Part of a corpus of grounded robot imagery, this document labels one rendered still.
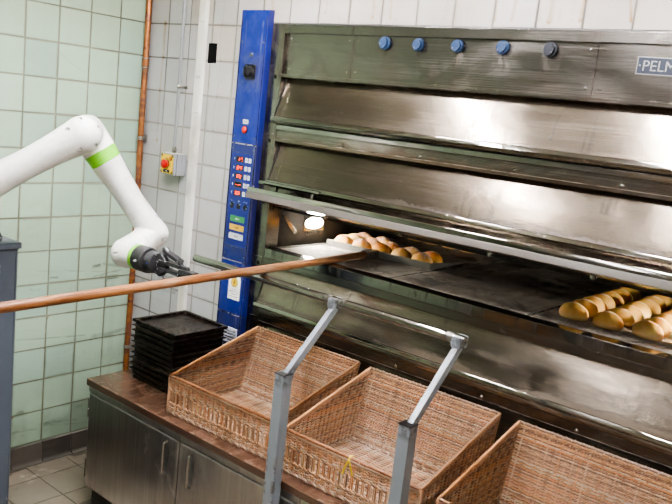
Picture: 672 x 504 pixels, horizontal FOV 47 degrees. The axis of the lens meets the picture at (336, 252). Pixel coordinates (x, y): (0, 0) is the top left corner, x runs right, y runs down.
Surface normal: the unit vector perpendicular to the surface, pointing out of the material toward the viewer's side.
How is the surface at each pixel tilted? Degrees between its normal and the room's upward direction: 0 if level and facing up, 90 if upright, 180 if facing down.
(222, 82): 90
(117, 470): 90
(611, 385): 70
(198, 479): 90
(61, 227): 90
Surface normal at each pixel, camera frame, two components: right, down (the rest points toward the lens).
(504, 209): -0.56, -0.27
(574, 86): -0.63, 0.07
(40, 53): 0.76, 0.20
